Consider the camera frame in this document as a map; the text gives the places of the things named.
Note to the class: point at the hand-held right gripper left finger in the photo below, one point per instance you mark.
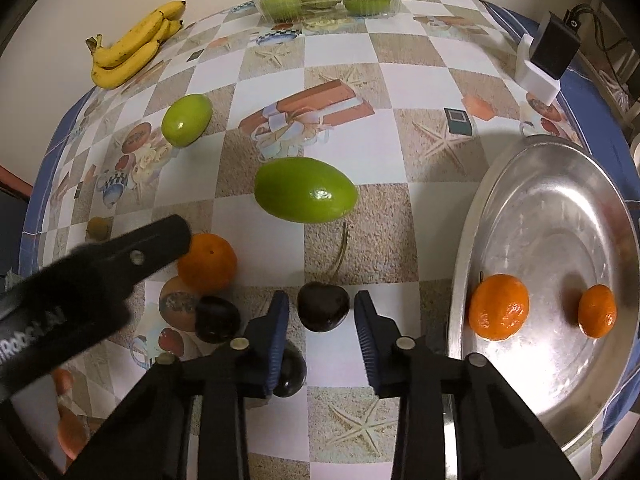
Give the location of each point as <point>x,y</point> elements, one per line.
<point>277,345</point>

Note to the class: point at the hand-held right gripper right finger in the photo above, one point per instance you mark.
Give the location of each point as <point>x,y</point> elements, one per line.
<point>367,345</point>

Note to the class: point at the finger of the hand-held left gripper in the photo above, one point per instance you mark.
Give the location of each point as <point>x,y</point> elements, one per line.
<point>135,270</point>

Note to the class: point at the dark cherry with stem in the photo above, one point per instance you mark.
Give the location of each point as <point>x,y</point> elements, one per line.
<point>323,306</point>

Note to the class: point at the medium orange tangerine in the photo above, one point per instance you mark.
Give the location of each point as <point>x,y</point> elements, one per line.
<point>210,262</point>

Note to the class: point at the large green jujube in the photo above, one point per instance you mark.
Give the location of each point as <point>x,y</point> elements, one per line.
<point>306,196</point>

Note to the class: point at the round metal tray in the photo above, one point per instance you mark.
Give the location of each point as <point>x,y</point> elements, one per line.
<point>550,230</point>

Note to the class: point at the large orange tangerine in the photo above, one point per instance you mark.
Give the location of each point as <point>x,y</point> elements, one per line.
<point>498,306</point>

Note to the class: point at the small green jujube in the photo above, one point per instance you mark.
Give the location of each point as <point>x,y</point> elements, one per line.
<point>186,120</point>

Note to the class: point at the checkered printed tablecloth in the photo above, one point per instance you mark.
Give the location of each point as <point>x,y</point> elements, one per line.
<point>380,160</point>

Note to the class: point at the yellow banana bunch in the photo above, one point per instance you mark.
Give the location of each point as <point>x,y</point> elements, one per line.
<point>127,45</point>

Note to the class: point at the small orange tangerine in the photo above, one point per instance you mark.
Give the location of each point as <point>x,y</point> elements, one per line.
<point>596,310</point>

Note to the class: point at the white power plug block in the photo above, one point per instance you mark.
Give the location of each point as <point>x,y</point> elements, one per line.
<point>535,77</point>

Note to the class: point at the black power adapter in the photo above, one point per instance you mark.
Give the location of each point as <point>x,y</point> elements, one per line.
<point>552,45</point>

